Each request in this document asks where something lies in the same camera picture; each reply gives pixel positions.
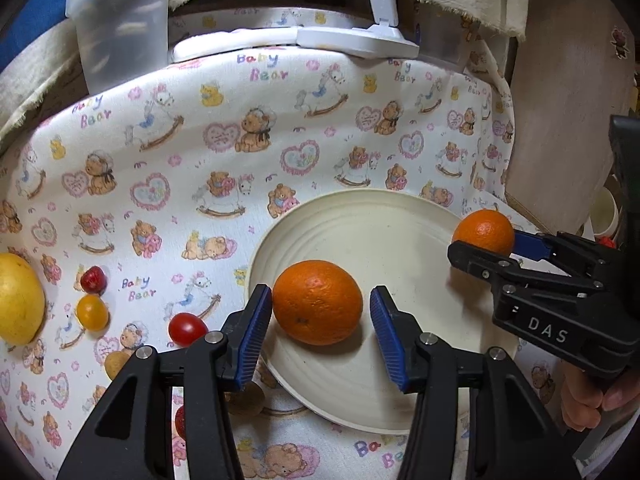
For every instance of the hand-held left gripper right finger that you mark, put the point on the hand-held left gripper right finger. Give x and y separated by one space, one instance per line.
387 340

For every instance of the large orange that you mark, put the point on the large orange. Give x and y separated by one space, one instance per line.
317 302

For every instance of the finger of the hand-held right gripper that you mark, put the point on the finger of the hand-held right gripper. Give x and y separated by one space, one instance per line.
480 260
530 245

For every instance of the white flat object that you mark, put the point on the white flat object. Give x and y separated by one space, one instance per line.
225 44

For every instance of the yellow apple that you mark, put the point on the yellow apple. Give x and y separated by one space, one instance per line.
20 300

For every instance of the cream round plate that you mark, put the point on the cream round plate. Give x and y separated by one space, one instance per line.
400 240

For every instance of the red cherry tomato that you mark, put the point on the red cherry tomato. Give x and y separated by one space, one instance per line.
180 421
187 329
94 280

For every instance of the small golden fruit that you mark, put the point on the small golden fruit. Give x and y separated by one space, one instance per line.
116 364

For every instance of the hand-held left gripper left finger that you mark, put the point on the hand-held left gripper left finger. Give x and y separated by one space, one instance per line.
255 332

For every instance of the person's right hand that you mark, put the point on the person's right hand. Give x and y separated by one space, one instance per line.
580 400

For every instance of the yellow cherry tomato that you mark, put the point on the yellow cherry tomato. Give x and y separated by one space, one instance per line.
92 312

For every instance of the clear plastic container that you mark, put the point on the clear plastic container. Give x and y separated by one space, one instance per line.
120 35

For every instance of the white lamp base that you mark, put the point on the white lamp base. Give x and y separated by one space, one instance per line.
360 40

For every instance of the small orange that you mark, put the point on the small orange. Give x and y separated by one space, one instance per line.
482 230

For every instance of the white cup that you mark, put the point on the white cup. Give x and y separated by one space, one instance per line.
605 210

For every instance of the bear printed cloth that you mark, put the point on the bear printed cloth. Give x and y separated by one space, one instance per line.
325 125

